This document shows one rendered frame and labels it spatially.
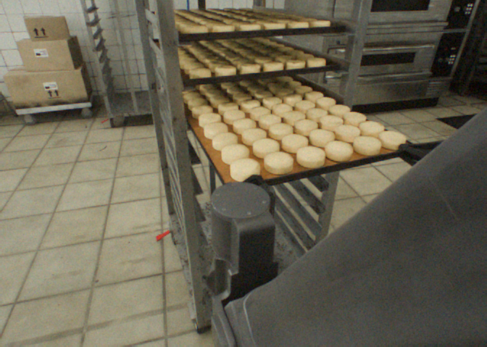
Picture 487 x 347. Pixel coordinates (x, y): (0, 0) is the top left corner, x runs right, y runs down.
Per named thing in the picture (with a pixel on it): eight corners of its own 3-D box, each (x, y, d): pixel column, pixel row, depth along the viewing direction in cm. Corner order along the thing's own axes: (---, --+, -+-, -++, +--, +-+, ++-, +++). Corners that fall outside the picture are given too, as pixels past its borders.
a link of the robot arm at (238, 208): (225, 378, 26) (311, 341, 29) (226, 291, 20) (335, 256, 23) (190, 271, 36) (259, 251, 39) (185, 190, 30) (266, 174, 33)
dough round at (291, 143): (311, 148, 60) (313, 138, 59) (297, 156, 57) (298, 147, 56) (290, 140, 63) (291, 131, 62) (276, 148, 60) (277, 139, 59)
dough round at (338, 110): (353, 118, 73) (354, 110, 72) (334, 120, 72) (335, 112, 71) (341, 111, 77) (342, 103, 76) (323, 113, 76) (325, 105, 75)
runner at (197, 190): (204, 193, 78) (203, 184, 77) (193, 195, 78) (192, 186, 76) (165, 110, 130) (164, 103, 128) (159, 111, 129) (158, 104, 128)
